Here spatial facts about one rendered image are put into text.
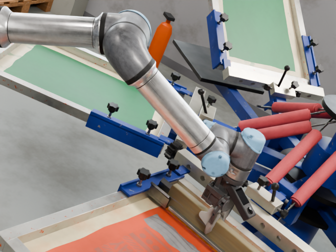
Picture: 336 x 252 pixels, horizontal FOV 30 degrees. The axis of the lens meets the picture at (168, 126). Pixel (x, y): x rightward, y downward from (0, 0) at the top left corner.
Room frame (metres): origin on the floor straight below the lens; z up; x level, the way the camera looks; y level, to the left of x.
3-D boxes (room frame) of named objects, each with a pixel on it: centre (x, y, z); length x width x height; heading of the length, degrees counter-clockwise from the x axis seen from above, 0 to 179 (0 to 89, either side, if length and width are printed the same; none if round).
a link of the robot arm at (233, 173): (1.68, -0.24, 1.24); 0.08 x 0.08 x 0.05
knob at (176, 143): (2.05, -0.07, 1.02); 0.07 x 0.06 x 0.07; 150
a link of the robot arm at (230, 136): (1.65, -0.14, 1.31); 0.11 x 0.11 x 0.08; 5
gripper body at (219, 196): (1.68, -0.24, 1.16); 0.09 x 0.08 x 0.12; 60
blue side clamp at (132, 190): (1.83, -0.03, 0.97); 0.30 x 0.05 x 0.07; 150
